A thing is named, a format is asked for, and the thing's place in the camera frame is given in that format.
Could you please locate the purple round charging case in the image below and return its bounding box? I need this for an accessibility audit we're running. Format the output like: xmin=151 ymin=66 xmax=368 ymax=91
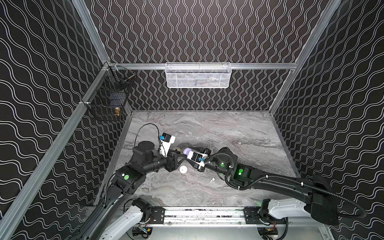
xmin=183 ymin=148 xmax=192 ymax=155

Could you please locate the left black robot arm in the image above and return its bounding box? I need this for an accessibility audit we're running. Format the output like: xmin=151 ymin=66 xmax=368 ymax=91
xmin=72 ymin=141 xmax=187 ymax=240

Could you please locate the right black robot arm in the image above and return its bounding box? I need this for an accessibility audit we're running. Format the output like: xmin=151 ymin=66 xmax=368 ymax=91
xmin=183 ymin=148 xmax=367 ymax=226

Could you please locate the white round charging case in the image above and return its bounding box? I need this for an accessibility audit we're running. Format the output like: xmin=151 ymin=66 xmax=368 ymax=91
xmin=179 ymin=165 xmax=188 ymax=174

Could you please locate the brass knob in basket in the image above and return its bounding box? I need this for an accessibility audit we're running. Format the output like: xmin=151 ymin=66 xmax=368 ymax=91
xmin=114 ymin=107 xmax=121 ymax=117

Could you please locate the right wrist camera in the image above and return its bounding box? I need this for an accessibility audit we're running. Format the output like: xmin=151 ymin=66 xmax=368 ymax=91
xmin=187 ymin=151 xmax=208 ymax=169

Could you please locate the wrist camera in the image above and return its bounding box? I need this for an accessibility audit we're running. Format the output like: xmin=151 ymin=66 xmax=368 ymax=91
xmin=187 ymin=151 xmax=208 ymax=169
xmin=160 ymin=133 xmax=176 ymax=157

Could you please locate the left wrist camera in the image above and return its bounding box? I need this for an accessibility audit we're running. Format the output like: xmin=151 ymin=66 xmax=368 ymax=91
xmin=160 ymin=133 xmax=176 ymax=157

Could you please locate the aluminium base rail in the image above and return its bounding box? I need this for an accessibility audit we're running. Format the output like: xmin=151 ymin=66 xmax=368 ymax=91
xmin=85 ymin=205 xmax=326 ymax=227

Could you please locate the white wire mesh basket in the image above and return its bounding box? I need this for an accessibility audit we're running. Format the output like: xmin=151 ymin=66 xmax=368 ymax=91
xmin=165 ymin=62 xmax=232 ymax=89

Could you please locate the black wire basket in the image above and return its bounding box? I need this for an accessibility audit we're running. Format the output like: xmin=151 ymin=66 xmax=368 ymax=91
xmin=82 ymin=64 xmax=137 ymax=123

